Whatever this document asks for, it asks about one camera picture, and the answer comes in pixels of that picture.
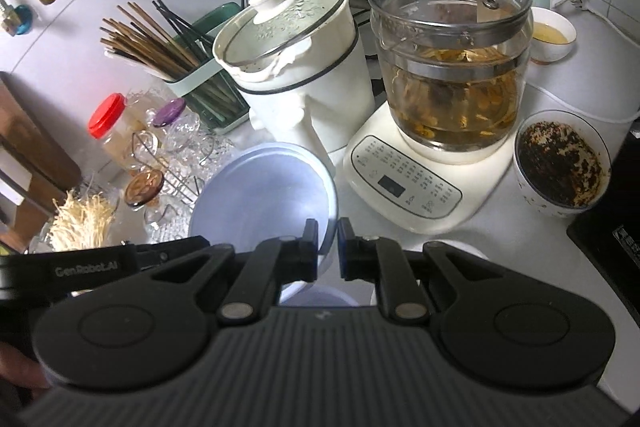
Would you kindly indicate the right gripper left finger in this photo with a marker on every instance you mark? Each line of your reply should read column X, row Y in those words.
column 258, row 276

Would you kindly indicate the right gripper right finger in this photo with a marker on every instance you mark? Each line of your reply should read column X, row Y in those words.
column 382, row 262

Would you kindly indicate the light blue bowl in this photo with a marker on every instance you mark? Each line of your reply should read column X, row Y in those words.
column 270, row 190
column 320, row 296

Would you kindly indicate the white ceramic bowl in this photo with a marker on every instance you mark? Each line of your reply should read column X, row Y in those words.
column 450, row 244

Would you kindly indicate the person left hand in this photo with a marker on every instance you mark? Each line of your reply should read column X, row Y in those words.
column 20, row 370

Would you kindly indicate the bowl with enoki and onion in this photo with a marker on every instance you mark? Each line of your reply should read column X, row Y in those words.
column 80, row 222

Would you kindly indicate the wooden cutting board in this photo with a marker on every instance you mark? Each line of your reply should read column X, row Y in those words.
column 52, row 172

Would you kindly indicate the red lid glass jar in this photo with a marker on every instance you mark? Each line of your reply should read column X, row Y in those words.
column 112, row 124

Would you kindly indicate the bowl with dark spices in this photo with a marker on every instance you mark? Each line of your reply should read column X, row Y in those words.
column 561, row 162

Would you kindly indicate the white electric cooker pot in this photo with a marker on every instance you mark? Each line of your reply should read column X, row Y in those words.
column 300, row 66

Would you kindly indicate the green chopstick holder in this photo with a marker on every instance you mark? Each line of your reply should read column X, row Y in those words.
column 180, row 53

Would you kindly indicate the glass health kettle with base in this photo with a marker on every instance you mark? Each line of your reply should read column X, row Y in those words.
column 453, row 74

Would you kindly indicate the small bowl with yellow liquid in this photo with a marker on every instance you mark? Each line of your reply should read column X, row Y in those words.
column 554, row 36

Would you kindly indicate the wire glass cup rack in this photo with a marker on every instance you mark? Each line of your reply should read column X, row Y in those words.
column 177, row 155

